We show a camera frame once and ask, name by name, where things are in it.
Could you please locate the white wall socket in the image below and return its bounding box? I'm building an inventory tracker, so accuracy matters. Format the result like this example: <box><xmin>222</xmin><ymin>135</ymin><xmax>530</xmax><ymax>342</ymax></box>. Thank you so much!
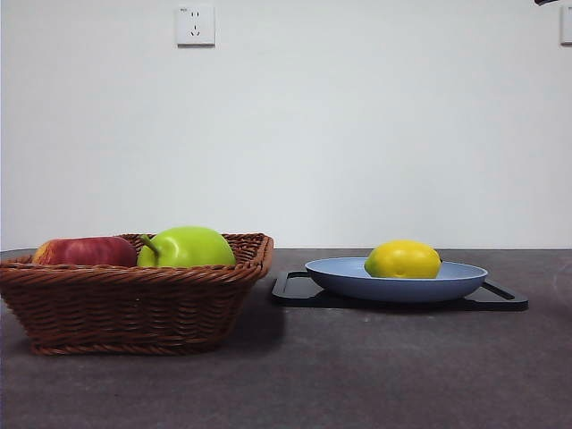
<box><xmin>559</xmin><ymin>5</ymin><xmax>572</xmax><ymax>46</ymax></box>
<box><xmin>175</xmin><ymin>4</ymin><xmax>217</xmax><ymax>49</ymax></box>

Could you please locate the green apple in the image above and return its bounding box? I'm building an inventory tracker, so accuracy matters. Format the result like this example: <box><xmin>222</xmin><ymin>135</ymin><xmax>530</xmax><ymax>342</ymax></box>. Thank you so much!
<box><xmin>136</xmin><ymin>225</ymin><xmax>237</xmax><ymax>269</ymax></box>

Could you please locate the yellow lemon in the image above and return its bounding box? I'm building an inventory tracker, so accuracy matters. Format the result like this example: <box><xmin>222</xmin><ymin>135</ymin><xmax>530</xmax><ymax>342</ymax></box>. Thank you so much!
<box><xmin>364</xmin><ymin>240</ymin><xmax>442</xmax><ymax>281</ymax></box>

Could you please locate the blue round plate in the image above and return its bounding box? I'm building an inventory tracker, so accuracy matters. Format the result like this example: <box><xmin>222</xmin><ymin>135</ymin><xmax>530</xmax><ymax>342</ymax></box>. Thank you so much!
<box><xmin>305</xmin><ymin>257</ymin><xmax>487</xmax><ymax>304</ymax></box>

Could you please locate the black flat tray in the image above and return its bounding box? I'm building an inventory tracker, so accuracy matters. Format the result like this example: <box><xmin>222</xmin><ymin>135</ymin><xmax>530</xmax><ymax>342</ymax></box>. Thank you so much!
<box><xmin>271</xmin><ymin>270</ymin><xmax>529</xmax><ymax>313</ymax></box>

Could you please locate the brown woven wicker basket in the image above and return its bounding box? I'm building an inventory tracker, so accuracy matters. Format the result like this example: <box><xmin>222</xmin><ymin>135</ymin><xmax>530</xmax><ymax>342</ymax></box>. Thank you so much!
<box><xmin>0</xmin><ymin>231</ymin><xmax>274</xmax><ymax>357</ymax></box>

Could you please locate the red apple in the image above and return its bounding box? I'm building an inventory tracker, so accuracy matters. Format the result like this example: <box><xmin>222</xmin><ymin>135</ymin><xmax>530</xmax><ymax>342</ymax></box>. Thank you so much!
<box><xmin>31</xmin><ymin>236</ymin><xmax>138</xmax><ymax>268</ymax></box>

